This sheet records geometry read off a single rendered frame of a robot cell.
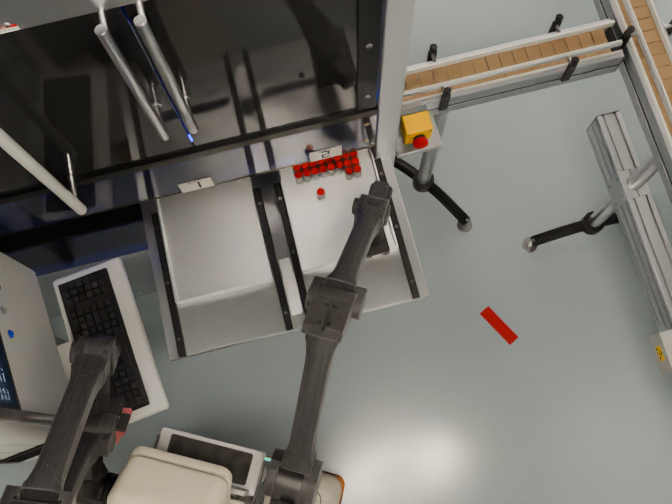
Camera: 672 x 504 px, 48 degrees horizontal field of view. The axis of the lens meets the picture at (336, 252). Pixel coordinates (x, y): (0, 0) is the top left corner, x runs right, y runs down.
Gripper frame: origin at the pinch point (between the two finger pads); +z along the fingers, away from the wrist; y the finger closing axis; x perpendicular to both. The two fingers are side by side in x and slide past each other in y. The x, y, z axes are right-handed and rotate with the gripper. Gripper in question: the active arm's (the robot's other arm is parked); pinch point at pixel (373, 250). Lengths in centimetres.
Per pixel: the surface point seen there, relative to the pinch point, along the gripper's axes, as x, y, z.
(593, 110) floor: -109, 72, 80
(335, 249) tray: 9.5, 3.6, 1.3
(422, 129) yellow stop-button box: -19.2, 22.5, -16.8
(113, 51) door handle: 39, 5, -90
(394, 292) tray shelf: -2.7, -11.3, 4.0
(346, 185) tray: 2.3, 20.3, -1.4
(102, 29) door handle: 39, 5, -95
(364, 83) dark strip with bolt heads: -4, 18, -48
